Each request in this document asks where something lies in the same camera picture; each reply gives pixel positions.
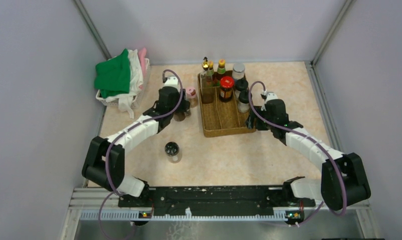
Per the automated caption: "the white lid sauce jar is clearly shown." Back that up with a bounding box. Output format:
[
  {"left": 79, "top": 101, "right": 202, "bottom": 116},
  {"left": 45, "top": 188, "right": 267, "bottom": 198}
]
[{"left": 173, "top": 110, "right": 192, "bottom": 122}]

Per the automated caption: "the black lid clear jar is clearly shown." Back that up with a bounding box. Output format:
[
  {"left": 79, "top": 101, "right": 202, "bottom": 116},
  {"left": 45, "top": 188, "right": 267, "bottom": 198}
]
[
  {"left": 237, "top": 89, "right": 250, "bottom": 113},
  {"left": 234, "top": 77, "right": 248, "bottom": 100}
]

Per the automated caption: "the tall glass oil bottle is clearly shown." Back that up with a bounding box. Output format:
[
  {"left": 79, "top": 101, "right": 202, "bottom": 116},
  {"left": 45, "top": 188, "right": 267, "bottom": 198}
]
[{"left": 200, "top": 57, "right": 214, "bottom": 104}]

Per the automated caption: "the yellow cap chili sauce bottle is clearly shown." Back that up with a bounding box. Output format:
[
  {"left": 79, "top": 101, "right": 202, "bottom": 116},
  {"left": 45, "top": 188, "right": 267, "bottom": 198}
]
[{"left": 208, "top": 61, "right": 215, "bottom": 81}]

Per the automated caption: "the silver lid salt jar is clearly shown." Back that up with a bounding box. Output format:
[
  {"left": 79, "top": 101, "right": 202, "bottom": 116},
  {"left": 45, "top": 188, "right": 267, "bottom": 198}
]
[{"left": 232, "top": 63, "right": 245, "bottom": 81}]

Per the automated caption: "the black cap dark jar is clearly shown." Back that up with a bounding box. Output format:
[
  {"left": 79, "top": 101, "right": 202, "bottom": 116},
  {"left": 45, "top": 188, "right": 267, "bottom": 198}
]
[{"left": 164, "top": 141, "right": 182, "bottom": 164}]

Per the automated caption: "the woven wicker divided tray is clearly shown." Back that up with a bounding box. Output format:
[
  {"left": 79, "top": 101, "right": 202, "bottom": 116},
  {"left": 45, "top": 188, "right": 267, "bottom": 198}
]
[{"left": 200, "top": 70, "right": 256, "bottom": 138}]

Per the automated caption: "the red lid sauce jar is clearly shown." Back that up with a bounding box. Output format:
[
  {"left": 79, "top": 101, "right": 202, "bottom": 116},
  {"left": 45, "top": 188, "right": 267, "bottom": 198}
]
[{"left": 219, "top": 76, "right": 234, "bottom": 103}]

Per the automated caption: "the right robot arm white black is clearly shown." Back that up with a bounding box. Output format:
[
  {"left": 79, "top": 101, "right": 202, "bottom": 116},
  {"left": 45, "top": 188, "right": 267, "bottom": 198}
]
[{"left": 246, "top": 98, "right": 371, "bottom": 212}]

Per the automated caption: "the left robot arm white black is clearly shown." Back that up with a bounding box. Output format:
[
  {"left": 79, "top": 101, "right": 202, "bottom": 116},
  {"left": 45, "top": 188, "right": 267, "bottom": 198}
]
[{"left": 82, "top": 86, "right": 190, "bottom": 207}]

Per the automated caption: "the pink lid spice jar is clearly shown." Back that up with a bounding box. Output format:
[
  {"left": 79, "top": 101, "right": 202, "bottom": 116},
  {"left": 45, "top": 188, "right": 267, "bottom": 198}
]
[{"left": 186, "top": 86, "right": 198, "bottom": 108}]

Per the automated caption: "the white plastic basket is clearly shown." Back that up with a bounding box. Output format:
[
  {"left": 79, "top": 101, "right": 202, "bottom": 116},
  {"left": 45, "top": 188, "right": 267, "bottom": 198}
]
[{"left": 95, "top": 58, "right": 151, "bottom": 109}]

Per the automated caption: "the pink cloth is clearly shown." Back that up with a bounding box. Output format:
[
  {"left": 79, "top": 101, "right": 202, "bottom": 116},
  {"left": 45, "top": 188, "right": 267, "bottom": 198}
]
[{"left": 137, "top": 47, "right": 147, "bottom": 90}]

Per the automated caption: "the green cloth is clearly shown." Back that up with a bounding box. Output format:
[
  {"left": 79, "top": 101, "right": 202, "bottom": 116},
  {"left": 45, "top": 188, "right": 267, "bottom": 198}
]
[{"left": 94, "top": 48, "right": 131, "bottom": 99}]

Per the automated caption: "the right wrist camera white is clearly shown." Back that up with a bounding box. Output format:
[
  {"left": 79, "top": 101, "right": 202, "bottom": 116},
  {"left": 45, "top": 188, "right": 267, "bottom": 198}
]
[{"left": 260, "top": 90, "right": 278, "bottom": 111}]

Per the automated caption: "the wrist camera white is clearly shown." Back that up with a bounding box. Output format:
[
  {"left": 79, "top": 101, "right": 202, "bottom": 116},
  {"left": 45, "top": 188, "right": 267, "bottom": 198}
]
[
  {"left": 260, "top": 90, "right": 278, "bottom": 111},
  {"left": 163, "top": 76, "right": 181, "bottom": 91}
]

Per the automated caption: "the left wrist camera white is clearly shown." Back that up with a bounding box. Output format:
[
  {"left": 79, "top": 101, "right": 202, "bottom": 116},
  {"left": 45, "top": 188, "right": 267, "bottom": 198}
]
[{"left": 163, "top": 76, "right": 181, "bottom": 91}]

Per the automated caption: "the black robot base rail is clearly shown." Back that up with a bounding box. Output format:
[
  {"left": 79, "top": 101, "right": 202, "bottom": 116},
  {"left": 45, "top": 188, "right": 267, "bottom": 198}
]
[{"left": 118, "top": 185, "right": 316, "bottom": 224}]

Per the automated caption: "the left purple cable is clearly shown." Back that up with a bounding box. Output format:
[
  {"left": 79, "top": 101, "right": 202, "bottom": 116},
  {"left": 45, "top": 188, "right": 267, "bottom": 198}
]
[{"left": 98, "top": 69, "right": 184, "bottom": 240}]

